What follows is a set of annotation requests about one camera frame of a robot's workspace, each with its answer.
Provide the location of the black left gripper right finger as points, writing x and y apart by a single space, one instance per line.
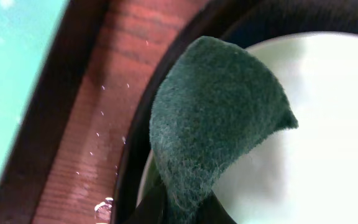
212 212

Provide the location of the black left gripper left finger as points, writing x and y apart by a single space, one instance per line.
152 209

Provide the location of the green scrubbing sponge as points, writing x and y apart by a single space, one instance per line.
216 103

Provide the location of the mint green plate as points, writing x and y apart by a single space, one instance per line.
308 174

